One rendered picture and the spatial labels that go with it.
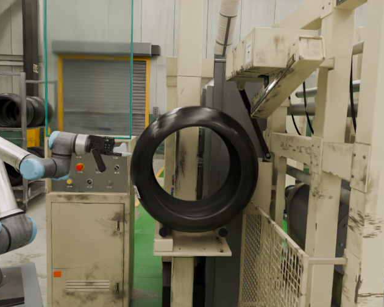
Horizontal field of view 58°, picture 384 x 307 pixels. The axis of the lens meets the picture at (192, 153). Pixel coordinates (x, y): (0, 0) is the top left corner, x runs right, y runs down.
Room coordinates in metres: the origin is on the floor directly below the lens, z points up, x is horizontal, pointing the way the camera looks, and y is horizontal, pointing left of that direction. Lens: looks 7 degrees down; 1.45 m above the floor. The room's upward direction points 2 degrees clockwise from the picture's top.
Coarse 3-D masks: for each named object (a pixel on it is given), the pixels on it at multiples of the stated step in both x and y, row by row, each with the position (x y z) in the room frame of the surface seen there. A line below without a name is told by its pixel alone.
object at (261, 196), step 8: (264, 160) 2.06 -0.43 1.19; (264, 168) 1.91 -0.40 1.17; (264, 176) 1.91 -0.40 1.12; (264, 184) 1.91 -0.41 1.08; (256, 192) 1.90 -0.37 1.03; (264, 192) 1.91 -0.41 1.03; (256, 200) 1.90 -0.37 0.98; (264, 200) 1.91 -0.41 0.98; (248, 208) 1.90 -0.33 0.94; (264, 208) 1.91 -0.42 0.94
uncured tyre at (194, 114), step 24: (168, 120) 1.54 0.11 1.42; (192, 120) 1.53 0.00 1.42; (216, 120) 1.54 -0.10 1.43; (144, 144) 1.53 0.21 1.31; (240, 144) 1.55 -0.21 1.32; (144, 168) 1.52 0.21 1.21; (240, 168) 1.83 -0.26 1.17; (144, 192) 1.52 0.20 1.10; (216, 192) 1.83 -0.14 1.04; (240, 192) 1.55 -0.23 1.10; (168, 216) 1.53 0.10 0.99; (192, 216) 1.55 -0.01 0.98; (216, 216) 1.54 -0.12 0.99
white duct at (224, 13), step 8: (224, 0) 2.29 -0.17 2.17; (232, 0) 2.27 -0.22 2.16; (224, 8) 2.32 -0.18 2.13; (232, 8) 2.30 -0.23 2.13; (224, 16) 2.34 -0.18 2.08; (232, 16) 2.34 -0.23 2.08; (224, 24) 2.38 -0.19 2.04; (232, 24) 2.38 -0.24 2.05; (224, 32) 2.41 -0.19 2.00; (232, 32) 2.43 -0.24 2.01; (216, 40) 2.49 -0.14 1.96; (232, 40) 2.48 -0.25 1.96; (216, 48) 2.52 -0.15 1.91
